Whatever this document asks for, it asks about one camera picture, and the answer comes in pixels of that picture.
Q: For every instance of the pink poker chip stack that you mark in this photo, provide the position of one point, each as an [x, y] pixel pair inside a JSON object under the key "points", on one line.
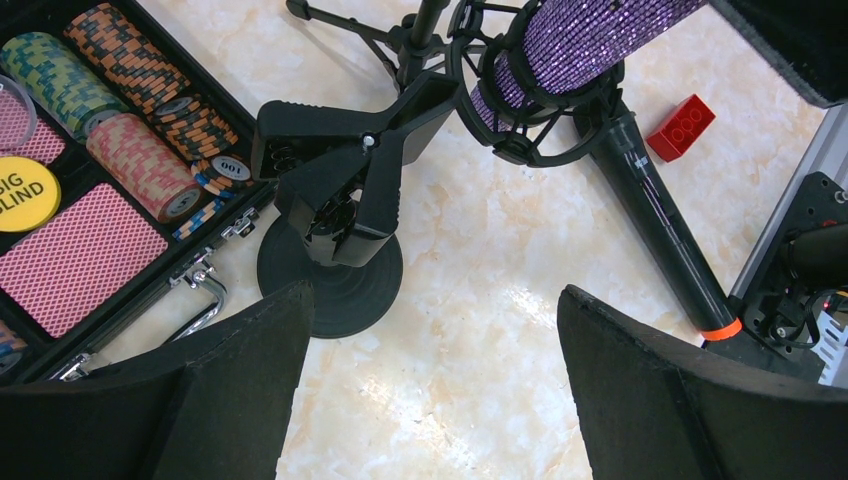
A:
{"points": [[145, 166]]}

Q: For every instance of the black poker chip case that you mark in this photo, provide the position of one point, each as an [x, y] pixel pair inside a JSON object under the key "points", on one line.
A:
{"points": [[231, 198]]}

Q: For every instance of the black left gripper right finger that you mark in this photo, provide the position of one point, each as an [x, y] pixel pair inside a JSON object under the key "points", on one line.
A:
{"points": [[651, 406]]}

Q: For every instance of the purple glitter microphone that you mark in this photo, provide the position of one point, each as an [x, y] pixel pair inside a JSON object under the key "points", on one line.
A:
{"points": [[567, 44]]}

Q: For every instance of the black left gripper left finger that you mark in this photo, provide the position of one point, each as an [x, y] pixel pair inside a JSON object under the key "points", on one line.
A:
{"points": [[213, 405]]}

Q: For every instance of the orange black chip stack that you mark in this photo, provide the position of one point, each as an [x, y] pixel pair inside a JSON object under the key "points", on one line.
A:
{"points": [[151, 82]]}

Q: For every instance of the yellow big blind button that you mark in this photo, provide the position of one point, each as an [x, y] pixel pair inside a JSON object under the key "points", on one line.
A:
{"points": [[30, 194]]}

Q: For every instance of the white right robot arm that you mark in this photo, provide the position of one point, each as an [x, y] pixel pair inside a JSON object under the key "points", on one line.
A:
{"points": [[792, 291]]}

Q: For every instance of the shock mount tripod stand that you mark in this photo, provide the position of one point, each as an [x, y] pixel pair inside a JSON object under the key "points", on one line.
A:
{"points": [[541, 133]]}

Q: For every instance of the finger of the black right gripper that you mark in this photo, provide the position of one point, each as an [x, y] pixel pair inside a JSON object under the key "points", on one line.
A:
{"points": [[805, 42]]}

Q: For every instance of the round base clamp stand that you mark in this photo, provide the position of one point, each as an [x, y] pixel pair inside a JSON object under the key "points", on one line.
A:
{"points": [[338, 177]]}

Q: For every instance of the red lego brick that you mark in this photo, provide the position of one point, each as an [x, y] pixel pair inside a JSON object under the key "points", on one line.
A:
{"points": [[680, 129]]}

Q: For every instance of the pink playing card deck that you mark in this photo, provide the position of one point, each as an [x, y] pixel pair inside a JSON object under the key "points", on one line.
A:
{"points": [[66, 269]]}

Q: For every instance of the green poker chip stack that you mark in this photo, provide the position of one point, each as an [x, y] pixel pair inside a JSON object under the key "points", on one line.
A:
{"points": [[60, 82]]}

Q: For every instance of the black microphone orange end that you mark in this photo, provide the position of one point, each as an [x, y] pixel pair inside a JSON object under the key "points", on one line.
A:
{"points": [[624, 162]]}

